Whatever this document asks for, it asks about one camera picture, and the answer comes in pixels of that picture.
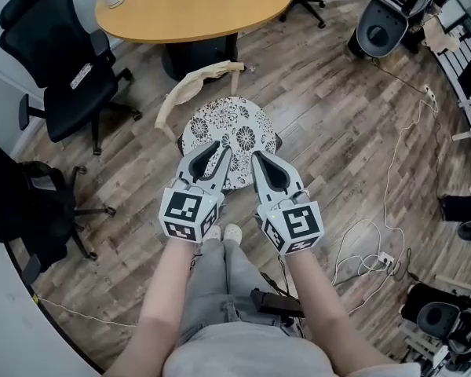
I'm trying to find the person's light t-shirt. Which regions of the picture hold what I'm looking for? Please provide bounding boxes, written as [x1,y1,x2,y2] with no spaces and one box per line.
[162,322,423,377]

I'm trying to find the person's right forearm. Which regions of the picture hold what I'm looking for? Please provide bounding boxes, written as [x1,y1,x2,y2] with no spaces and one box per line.
[286,249,397,368]

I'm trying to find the person's right white shoe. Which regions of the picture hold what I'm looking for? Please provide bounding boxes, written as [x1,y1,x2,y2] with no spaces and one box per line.
[223,222,244,243]

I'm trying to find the person's grey trousers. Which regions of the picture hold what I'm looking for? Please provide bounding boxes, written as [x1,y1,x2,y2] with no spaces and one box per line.
[178,237,305,343]

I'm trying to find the thin white cable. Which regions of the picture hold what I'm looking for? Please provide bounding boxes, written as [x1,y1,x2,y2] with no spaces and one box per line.
[35,295,138,328]

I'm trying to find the backpack with grey pod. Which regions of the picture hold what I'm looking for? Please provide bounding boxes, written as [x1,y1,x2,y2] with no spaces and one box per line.
[399,283,471,377]

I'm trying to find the black battery pack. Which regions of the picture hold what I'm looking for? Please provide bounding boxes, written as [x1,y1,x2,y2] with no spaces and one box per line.
[250,287,306,318]

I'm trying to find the person's left forearm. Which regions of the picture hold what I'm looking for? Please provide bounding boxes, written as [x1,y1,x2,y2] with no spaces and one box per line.
[105,236,205,377]

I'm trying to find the black metal railing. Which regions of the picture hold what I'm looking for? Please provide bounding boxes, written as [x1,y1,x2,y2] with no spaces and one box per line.
[435,21,471,105]

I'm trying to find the black grey machine top right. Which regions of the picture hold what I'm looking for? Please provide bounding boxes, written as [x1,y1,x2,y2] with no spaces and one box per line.
[347,0,432,60]

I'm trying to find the white extension socket strip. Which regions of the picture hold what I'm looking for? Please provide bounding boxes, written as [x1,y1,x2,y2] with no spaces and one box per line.
[69,62,93,90]

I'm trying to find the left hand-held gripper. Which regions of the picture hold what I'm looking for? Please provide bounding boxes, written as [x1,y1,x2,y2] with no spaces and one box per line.
[159,141,233,245]

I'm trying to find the round wooden table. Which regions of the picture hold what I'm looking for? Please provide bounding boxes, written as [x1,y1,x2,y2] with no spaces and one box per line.
[93,0,295,82]

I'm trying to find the looped white floor cable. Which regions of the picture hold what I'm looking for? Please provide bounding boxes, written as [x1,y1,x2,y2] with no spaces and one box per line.
[331,218,382,288]

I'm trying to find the black-and-white floral cloth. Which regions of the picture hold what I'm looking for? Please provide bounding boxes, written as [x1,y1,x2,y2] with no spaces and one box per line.
[180,96,279,191]

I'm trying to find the person's white shoe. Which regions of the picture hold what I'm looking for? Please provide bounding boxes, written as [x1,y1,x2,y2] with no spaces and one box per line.
[202,225,222,245]
[223,222,244,243]

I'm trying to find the person's left white shoe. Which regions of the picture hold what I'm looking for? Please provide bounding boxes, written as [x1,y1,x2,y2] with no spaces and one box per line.
[202,225,222,245]

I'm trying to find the long white floor cable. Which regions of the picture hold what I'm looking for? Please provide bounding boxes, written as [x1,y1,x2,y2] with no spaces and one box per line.
[382,96,440,278]

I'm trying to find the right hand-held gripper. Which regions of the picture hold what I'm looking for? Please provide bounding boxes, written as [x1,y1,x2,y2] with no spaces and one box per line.
[252,151,326,257]

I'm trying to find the wooden chair brown seat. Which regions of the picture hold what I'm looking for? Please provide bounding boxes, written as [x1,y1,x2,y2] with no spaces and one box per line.
[155,60,284,199]

